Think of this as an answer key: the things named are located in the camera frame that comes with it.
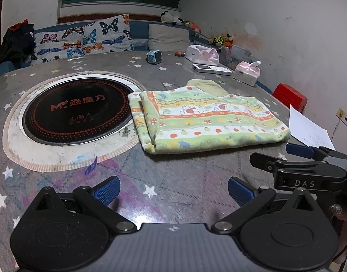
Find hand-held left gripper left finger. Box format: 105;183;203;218
35;176;136;234

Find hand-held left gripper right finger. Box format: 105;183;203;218
212;176;318;234

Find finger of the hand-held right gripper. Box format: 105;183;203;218
249;152;347;194
286;143;347;160

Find striped printed children's jacket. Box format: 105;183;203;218
128;79;291;155

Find white paper sheet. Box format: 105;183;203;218
289;104;335;151

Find red plastic stool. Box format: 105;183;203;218
272;83;308;112

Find grey star tablecloth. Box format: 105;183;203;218
0;50;337;272

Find round black induction cooker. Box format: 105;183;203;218
22;77;134;146

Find pink tissue box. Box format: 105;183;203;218
232;60;261;87

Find clear plastic container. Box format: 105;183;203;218
220;45;251;67

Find white remote control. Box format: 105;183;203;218
192;64;233;76

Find orange and green plush toys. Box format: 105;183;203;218
209;32;235;47

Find white tissue box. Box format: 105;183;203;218
185;45;219;65

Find small blue watch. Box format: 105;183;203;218
146;49;162;63

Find butterfly print pillow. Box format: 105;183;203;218
32;14;134;60

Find colourful plush toy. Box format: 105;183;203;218
183;20;202;33

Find plain grey pillow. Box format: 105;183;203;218
148;23;191;52

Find dark clothing pile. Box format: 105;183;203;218
0;19;35;67

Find black and white plush toy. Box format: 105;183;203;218
161;10;184;24

